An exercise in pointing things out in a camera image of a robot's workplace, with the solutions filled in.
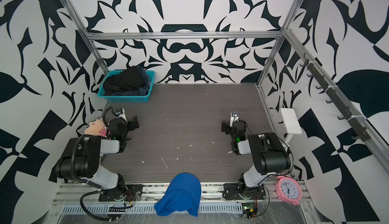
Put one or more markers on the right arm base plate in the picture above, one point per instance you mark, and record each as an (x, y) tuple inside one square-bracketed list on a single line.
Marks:
[(238, 191)]

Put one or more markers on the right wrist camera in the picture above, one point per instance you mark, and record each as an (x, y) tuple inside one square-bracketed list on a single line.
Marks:
[(234, 116)]

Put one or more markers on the pink plush toy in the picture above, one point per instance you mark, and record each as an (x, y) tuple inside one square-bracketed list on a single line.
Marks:
[(96, 128)]

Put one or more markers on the pink alarm clock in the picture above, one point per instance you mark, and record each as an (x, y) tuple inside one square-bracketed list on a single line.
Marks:
[(288, 190)]

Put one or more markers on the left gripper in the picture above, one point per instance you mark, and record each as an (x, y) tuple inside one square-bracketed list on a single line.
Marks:
[(132, 126)]

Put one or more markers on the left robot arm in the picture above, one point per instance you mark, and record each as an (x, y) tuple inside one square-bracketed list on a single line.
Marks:
[(80, 160)]

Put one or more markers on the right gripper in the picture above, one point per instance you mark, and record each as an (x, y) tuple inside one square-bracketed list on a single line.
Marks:
[(225, 125)]

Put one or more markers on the grey wall hook rack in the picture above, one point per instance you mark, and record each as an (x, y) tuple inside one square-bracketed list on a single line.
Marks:
[(337, 98)]

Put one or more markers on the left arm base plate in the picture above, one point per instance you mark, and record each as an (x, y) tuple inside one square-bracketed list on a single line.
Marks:
[(129, 193)]

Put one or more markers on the blue cloth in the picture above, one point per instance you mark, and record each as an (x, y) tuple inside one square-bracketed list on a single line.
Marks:
[(183, 194)]

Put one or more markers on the black skirt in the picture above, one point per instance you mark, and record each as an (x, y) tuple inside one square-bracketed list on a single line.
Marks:
[(126, 81)]

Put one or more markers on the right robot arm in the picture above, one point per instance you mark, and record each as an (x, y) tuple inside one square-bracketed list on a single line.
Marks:
[(269, 156)]

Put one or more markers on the aluminium frame crossbar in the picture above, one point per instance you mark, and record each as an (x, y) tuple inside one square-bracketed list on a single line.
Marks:
[(183, 35)]

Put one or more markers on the teal plastic basket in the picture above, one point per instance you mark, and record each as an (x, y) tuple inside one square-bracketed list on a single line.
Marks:
[(126, 99)]

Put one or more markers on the dark blue denim skirt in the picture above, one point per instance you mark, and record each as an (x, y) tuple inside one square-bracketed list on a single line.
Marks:
[(146, 82)]

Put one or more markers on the small green circuit board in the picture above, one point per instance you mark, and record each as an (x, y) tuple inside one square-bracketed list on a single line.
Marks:
[(249, 210)]

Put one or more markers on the white shelf stand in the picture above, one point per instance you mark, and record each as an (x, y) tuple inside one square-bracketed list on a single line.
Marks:
[(291, 124)]

